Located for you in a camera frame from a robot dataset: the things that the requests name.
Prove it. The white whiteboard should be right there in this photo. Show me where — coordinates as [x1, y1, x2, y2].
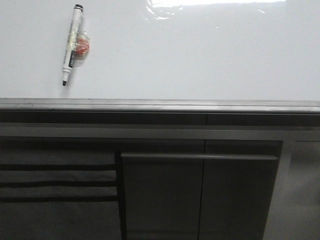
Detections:
[0, 0, 320, 114]

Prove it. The white black whiteboard marker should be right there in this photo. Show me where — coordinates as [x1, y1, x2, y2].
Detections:
[62, 4, 84, 87]

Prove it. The grey cabinet with doors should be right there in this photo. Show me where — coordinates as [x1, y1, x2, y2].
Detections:
[0, 110, 320, 240]

